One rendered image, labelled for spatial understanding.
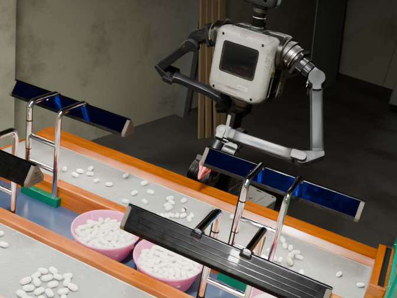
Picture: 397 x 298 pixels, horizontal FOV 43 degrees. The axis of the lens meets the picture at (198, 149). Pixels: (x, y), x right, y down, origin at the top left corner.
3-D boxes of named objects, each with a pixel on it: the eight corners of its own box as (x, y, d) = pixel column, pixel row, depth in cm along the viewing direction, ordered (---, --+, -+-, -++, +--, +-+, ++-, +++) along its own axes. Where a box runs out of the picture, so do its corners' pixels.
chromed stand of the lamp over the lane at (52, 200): (49, 177, 243) (54, 88, 225) (83, 191, 237) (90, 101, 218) (20, 192, 227) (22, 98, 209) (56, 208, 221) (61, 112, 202)
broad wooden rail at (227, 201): (49, 156, 283) (50, 125, 275) (377, 288, 223) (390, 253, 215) (33, 163, 273) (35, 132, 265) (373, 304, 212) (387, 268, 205)
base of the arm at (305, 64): (295, 70, 250) (308, 50, 243) (308, 80, 247) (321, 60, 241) (287, 73, 243) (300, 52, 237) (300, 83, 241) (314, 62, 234)
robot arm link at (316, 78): (325, 168, 231) (326, 162, 222) (294, 168, 233) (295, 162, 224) (323, 78, 244) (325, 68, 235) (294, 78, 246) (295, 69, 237)
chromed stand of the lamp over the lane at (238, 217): (234, 255, 211) (257, 159, 193) (280, 274, 204) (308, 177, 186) (216, 279, 195) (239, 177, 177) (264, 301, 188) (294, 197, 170)
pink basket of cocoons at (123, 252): (96, 221, 217) (98, 202, 213) (150, 245, 208) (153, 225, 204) (54, 251, 194) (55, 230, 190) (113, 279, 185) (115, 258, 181)
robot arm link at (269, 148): (306, 158, 234) (308, 151, 224) (302, 169, 233) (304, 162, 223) (220, 129, 244) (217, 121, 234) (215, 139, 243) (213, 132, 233)
